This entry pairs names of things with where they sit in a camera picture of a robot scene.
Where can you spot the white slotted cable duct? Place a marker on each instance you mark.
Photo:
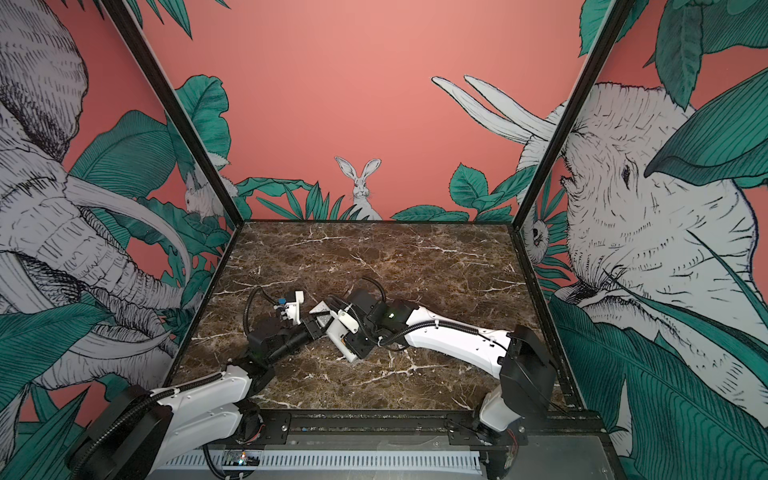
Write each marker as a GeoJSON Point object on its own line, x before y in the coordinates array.
{"type": "Point", "coordinates": [328, 460]}

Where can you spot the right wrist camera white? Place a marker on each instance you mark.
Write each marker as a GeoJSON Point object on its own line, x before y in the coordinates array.
{"type": "Point", "coordinates": [342, 323]}

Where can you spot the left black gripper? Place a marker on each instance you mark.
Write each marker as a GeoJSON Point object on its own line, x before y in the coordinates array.
{"type": "Point", "coordinates": [311, 330]}

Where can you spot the black frame post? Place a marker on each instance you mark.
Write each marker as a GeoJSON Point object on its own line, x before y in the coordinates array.
{"type": "Point", "coordinates": [128, 28]}
{"type": "Point", "coordinates": [610, 29]}

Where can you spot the white remote control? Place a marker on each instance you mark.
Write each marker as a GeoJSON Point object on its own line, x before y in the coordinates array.
{"type": "Point", "coordinates": [321, 312]}

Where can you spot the right black frame post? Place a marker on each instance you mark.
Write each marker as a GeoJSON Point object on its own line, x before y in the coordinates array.
{"type": "Point", "coordinates": [610, 29]}

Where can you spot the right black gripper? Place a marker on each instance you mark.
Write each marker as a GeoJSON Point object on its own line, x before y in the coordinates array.
{"type": "Point", "coordinates": [353, 343]}

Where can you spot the left black frame post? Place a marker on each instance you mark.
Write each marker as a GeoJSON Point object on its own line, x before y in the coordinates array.
{"type": "Point", "coordinates": [128, 28]}

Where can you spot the small green circuit board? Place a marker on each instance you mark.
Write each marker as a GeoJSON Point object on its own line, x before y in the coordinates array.
{"type": "Point", "coordinates": [241, 459]}

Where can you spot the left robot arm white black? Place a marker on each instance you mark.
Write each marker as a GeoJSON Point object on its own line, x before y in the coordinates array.
{"type": "Point", "coordinates": [141, 430]}

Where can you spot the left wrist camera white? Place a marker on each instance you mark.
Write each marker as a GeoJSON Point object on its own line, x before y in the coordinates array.
{"type": "Point", "coordinates": [289, 308]}

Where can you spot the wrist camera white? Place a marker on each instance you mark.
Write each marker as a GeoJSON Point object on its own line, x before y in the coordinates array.
{"type": "Point", "coordinates": [289, 308]}
{"type": "Point", "coordinates": [342, 323]}

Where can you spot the black mounting rail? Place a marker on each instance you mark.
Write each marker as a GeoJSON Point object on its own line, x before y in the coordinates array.
{"type": "Point", "coordinates": [459, 427]}

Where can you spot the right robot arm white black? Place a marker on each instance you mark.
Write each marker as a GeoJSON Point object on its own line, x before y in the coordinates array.
{"type": "Point", "coordinates": [516, 358]}

